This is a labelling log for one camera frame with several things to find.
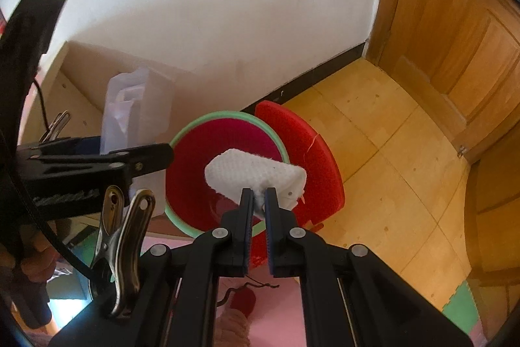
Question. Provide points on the white plastic bag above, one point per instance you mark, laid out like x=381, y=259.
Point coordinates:
x=134, y=115

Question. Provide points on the red slipper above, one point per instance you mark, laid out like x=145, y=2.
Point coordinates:
x=243, y=300

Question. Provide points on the white cloth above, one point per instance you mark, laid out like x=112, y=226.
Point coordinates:
x=243, y=172

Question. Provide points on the person's left hand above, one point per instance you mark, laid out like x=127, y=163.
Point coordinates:
x=38, y=257

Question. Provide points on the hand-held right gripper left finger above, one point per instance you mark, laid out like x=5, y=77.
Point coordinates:
x=248, y=217

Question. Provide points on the red plastic stool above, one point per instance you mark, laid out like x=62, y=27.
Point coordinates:
x=308, y=152

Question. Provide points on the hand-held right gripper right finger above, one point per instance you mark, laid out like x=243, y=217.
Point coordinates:
x=270, y=225

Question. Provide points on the metal spring clamp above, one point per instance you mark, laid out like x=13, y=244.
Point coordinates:
x=122, y=249
x=55, y=127

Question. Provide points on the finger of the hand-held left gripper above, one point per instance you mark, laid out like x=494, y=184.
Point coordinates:
x=154, y=158

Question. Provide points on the wooden door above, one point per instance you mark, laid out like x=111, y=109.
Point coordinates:
x=447, y=46

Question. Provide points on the red bucket green rim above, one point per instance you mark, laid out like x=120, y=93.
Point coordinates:
x=187, y=184

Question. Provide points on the wooden cabinet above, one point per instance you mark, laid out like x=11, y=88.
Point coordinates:
x=495, y=217

